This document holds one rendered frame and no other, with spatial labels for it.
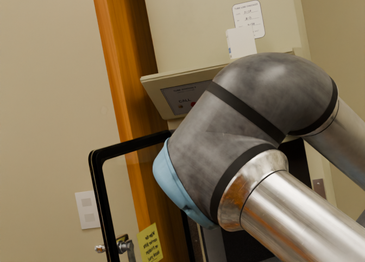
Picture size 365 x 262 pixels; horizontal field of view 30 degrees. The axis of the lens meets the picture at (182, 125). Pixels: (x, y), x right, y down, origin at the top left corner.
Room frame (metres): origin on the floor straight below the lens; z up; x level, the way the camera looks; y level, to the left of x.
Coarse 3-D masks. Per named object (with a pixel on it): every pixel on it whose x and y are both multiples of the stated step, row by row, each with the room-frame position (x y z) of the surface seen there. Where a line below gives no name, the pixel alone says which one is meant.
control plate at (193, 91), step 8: (208, 80) 1.37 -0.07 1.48; (168, 88) 1.40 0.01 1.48; (176, 88) 1.40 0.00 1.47; (184, 88) 1.40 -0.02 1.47; (192, 88) 1.40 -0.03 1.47; (200, 88) 1.39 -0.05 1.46; (168, 96) 1.42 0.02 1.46; (176, 96) 1.42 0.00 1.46; (184, 96) 1.42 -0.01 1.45; (192, 96) 1.41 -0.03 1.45; (200, 96) 1.41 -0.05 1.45; (176, 104) 1.44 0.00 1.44; (184, 104) 1.43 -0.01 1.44; (176, 112) 1.46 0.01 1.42; (184, 112) 1.45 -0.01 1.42
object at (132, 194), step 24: (120, 168) 1.29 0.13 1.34; (144, 168) 1.37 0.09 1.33; (96, 192) 1.22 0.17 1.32; (120, 192) 1.28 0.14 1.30; (144, 192) 1.35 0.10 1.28; (120, 216) 1.27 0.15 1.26; (144, 216) 1.34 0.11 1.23; (168, 216) 1.42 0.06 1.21; (120, 240) 1.25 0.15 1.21; (144, 240) 1.33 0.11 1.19; (168, 240) 1.40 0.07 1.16
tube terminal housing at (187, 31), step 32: (160, 0) 1.49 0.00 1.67; (192, 0) 1.47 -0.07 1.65; (224, 0) 1.45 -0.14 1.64; (288, 0) 1.41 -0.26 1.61; (160, 32) 1.50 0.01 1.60; (192, 32) 1.48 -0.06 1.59; (224, 32) 1.45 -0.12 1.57; (288, 32) 1.41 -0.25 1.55; (160, 64) 1.50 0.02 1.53; (192, 64) 1.48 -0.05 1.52; (320, 160) 1.40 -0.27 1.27
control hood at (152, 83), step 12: (288, 48) 1.30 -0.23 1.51; (300, 48) 1.38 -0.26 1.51; (228, 60) 1.34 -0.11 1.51; (168, 72) 1.38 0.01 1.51; (180, 72) 1.37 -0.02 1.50; (192, 72) 1.36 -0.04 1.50; (204, 72) 1.36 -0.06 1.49; (216, 72) 1.36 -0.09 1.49; (144, 84) 1.40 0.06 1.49; (156, 84) 1.40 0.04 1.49; (168, 84) 1.39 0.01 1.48; (180, 84) 1.39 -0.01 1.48; (156, 96) 1.43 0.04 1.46; (156, 108) 1.46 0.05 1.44; (168, 108) 1.45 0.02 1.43
